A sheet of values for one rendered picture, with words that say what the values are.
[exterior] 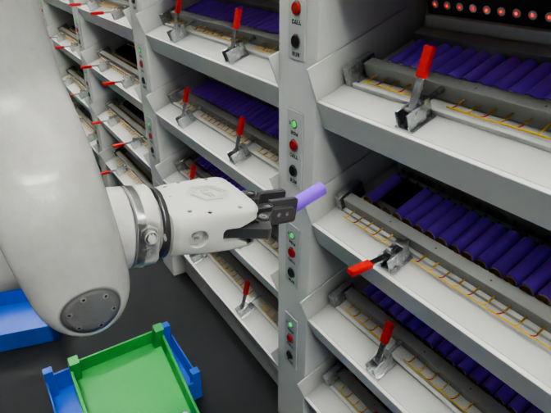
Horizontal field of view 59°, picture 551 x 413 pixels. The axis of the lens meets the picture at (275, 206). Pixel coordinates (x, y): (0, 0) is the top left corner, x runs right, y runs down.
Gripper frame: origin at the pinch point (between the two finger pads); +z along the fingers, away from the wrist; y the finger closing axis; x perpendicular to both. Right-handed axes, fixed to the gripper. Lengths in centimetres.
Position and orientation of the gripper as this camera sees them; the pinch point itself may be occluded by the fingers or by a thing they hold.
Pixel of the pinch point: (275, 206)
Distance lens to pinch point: 59.5
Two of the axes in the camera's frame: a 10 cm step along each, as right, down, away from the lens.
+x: -1.3, 9.1, 3.9
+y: -5.4, -4.0, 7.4
